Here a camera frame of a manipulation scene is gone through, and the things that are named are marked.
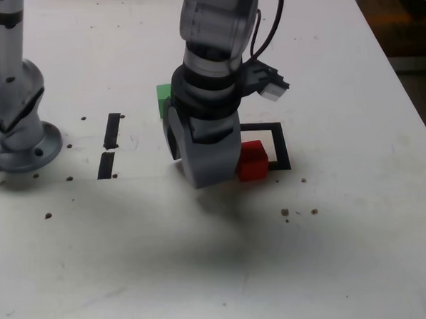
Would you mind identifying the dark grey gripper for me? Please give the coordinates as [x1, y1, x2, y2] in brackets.
[161, 93, 245, 191]

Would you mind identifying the green cube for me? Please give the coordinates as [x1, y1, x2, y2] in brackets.
[156, 83, 174, 119]

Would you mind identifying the red cube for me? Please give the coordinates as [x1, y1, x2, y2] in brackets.
[234, 138, 270, 183]

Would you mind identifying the black tape square outline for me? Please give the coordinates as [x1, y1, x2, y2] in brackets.
[238, 121, 293, 173]

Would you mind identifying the black tape strip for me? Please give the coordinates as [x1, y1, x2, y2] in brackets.
[93, 112, 126, 181]

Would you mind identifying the brown background shelf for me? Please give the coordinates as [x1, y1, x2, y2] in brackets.
[345, 0, 426, 75]

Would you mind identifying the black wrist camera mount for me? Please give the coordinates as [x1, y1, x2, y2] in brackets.
[240, 56, 291, 106]

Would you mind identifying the black camera cable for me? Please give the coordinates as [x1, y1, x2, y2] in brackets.
[246, 0, 290, 61]

